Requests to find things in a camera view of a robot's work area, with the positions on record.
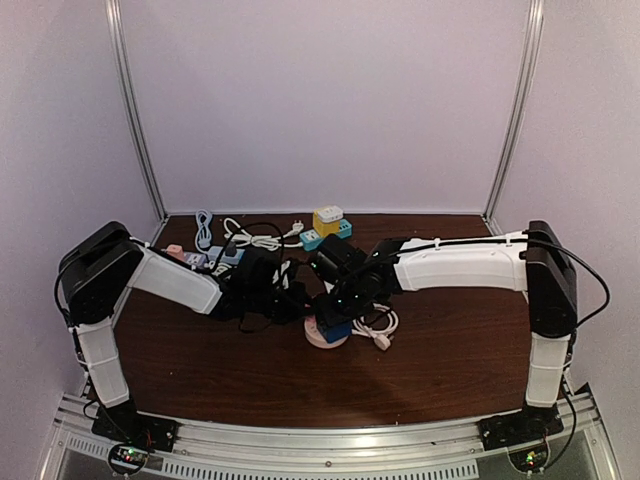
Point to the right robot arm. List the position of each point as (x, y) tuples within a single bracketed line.
[(531, 261)]

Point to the small pink adapter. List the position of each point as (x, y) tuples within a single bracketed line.
[(174, 249)]

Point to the white plug adapter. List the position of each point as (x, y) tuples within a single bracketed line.
[(330, 214)]

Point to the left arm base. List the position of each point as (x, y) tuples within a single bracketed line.
[(123, 423)]

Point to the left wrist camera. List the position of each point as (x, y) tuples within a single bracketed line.
[(257, 270)]

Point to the aluminium front rail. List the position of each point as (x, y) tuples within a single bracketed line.
[(437, 450)]

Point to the yellow cube socket adapter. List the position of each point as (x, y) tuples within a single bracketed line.
[(324, 229)]

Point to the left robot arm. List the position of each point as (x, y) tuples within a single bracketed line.
[(96, 278)]

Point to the grey-blue power strip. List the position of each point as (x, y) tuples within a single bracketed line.
[(228, 256)]

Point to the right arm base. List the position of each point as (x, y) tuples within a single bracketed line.
[(528, 424)]

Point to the purple power strip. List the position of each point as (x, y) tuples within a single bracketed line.
[(195, 259)]

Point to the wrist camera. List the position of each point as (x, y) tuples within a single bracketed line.
[(335, 258), (257, 270)]

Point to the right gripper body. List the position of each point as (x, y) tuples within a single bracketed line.
[(352, 305)]

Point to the blue cube socket adapter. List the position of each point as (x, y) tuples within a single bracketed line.
[(335, 333)]

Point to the pink round power strip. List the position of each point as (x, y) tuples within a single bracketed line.
[(314, 337)]

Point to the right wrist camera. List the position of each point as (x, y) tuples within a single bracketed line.
[(335, 258)]

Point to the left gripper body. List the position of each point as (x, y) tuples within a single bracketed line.
[(277, 312)]

